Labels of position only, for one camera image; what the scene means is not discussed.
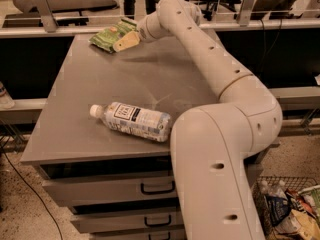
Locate yellow snack bag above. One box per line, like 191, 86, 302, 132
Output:
275, 210, 320, 240

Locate green jalapeno chip bag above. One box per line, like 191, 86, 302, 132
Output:
89, 18, 138, 53

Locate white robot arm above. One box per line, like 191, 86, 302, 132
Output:
137, 0, 282, 240

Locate wire basket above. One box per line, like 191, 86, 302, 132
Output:
252, 176, 320, 240

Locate black floor cable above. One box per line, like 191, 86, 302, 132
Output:
0, 142, 64, 240

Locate right metal bracket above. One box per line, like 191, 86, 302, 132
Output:
237, 0, 255, 26

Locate metal bracket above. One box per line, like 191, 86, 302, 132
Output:
33, 0, 58, 33
237, 0, 255, 26

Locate middle drawer black handle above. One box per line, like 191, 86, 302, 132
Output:
144, 215, 172, 228

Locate clear plastic water bottle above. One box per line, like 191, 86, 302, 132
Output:
89, 102, 171, 143

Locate black hanging cable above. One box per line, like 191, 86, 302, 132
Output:
254, 18, 266, 82

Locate top drawer black handle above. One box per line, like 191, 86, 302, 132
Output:
140, 181, 176, 195

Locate drawer black handle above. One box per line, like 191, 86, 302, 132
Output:
140, 181, 176, 195
148, 232, 171, 240
144, 215, 172, 228

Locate bottom drawer black handle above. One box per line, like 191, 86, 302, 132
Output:
148, 232, 171, 240

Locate left metal bracket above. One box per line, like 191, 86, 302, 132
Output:
33, 0, 58, 33

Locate grey metal rail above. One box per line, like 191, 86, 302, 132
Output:
0, 18, 320, 40

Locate dark blue snack bag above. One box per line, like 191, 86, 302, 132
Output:
266, 196, 291, 226

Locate grey drawer cabinet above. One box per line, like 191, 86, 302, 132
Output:
22, 35, 217, 240

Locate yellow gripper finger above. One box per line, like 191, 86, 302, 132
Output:
113, 31, 140, 52

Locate red snack bag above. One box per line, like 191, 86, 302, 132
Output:
285, 189, 315, 218

